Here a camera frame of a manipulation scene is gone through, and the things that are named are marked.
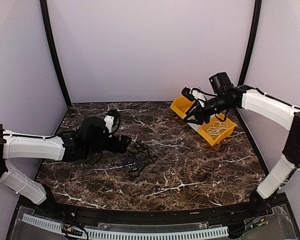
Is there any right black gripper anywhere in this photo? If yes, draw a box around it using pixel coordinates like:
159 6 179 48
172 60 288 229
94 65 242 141
183 94 233 125

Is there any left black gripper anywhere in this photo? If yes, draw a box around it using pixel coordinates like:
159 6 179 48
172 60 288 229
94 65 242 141
86 134 131 157

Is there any black cable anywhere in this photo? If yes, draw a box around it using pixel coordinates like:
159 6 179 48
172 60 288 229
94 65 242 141
128 141 159 179

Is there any white cable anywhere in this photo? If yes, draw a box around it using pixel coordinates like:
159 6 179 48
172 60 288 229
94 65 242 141
206 119 231 137

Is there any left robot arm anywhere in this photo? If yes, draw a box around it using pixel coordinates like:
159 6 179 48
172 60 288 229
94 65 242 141
0 114 132 218

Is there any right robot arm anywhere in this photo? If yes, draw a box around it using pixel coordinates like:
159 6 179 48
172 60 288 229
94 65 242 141
181 72 300 217

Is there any white plastic bin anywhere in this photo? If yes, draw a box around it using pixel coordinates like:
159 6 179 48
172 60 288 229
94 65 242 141
187 122 202 132

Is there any far yellow plastic bin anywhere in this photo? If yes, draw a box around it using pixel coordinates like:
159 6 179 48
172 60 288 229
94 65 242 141
170 96 195 119

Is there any yellow plastic bin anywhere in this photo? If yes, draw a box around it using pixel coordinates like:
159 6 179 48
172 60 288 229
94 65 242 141
170 96 195 119
197 113 237 146

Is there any near yellow plastic bin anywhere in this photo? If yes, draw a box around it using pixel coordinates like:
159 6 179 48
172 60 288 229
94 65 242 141
197 113 237 146

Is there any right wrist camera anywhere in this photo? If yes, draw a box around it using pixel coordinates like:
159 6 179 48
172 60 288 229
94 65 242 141
181 87 207 103

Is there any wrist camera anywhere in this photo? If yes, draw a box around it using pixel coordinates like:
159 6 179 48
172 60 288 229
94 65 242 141
181 87 207 103
103 109 121 134

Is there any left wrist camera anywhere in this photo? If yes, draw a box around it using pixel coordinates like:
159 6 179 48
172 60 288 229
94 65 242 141
103 109 121 134

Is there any black front rail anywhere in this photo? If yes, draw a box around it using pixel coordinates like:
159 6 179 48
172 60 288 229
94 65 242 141
33 202 273 226

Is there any white slotted cable duct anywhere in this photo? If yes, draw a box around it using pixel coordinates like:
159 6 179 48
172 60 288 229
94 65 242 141
22 213 229 240

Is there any right black frame post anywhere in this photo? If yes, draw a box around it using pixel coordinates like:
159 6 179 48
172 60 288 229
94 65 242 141
237 0 263 86

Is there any black frame post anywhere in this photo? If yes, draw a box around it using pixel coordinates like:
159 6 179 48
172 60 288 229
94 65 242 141
39 0 72 108
237 0 263 86

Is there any left black frame post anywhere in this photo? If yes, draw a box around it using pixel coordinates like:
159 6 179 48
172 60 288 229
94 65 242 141
39 0 72 108

